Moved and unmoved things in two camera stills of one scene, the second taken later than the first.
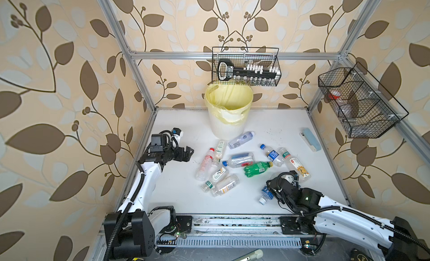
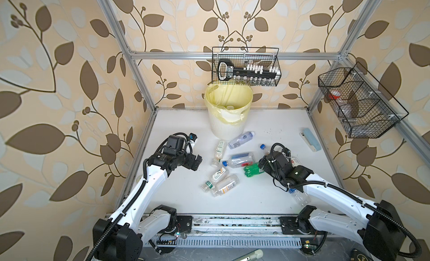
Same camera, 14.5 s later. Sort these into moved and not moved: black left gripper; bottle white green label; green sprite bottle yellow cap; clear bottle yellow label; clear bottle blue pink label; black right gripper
Moved: black right gripper; black left gripper
Not moved: clear bottle blue pink label; bottle white green label; green sprite bottle yellow cap; clear bottle yellow label
